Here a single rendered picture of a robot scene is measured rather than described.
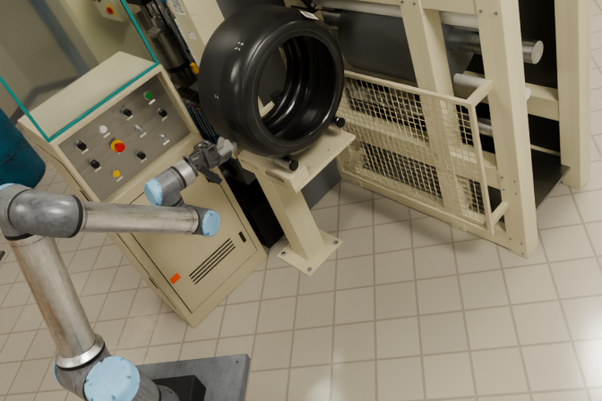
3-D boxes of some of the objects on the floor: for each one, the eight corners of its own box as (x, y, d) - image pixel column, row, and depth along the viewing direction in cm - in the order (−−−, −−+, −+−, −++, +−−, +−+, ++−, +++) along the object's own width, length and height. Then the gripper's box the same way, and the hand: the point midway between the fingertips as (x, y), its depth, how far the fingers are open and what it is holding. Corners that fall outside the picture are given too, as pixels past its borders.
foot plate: (277, 256, 314) (275, 253, 313) (309, 224, 324) (308, 222, 323) (310, 277, 296) (308, 274, 294) (343, 242, 306) (342, 239, 305)
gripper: (191, 161, 194) (238, 131, 204) (177, 154, 200) (224, 124, 210) (199, 181, 199) (245, 150, 209) (185, 174, 205) (231, 144, 215)
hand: (234, 145), depth 211 cm, fingers closed
